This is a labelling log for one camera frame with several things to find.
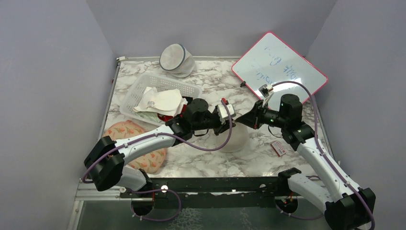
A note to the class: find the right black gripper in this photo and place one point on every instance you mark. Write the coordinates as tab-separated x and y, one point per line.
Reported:
253	118

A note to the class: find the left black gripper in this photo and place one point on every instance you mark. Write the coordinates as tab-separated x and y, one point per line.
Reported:
221	128

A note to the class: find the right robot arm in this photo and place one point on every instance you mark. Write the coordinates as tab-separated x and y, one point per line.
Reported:
345	205

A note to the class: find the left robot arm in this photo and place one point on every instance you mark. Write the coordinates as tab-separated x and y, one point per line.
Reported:
106	163

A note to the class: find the round mesh laundry bag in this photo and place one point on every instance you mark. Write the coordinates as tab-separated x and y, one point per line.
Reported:
177	61

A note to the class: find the small red box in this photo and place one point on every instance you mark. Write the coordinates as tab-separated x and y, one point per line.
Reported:
278	148

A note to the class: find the red cloth in basket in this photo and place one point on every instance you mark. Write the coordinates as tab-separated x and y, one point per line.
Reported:
164	118

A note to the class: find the white cloth in basket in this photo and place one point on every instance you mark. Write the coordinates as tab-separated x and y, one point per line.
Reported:
169	102

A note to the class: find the pink framed whiteboard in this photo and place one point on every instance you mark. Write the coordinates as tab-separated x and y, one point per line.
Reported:
272	61

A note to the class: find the floral orange cushion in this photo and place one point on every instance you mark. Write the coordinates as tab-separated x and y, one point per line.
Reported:
150	162

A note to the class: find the white plastic basket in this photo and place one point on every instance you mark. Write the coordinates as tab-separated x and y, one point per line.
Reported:
161	83

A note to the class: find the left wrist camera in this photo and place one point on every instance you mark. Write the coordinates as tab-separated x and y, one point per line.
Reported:
225	112

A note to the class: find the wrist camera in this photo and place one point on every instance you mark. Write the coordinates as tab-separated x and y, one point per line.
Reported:
225	112
267	92

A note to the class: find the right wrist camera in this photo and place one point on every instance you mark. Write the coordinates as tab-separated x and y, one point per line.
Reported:
267	92

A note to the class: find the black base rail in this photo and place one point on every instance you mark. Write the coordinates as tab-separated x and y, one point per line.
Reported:
211	192

